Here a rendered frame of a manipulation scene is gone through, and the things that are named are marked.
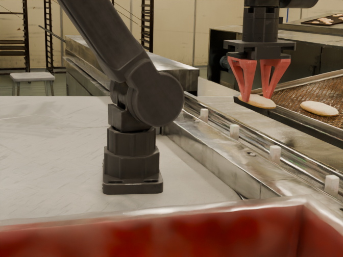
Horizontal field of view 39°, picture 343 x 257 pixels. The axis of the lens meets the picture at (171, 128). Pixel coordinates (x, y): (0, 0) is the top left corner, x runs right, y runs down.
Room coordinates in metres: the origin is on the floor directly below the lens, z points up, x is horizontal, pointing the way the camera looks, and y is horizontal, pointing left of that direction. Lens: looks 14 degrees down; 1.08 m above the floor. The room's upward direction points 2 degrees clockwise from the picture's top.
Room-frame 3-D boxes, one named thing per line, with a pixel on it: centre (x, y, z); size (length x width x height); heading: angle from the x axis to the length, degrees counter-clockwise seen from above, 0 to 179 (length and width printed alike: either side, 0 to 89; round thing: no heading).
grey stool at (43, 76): (4.12, 1.21, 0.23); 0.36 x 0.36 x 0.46; 25
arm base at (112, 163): (0.70, 0.06, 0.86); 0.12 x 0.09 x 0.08; 8
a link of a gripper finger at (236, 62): (0.80, -0.13, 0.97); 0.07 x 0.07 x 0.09; 20
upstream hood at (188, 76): (1.81, 0.23, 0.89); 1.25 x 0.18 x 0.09; 20
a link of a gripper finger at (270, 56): (0.80, -0.15, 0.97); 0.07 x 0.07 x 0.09; 20
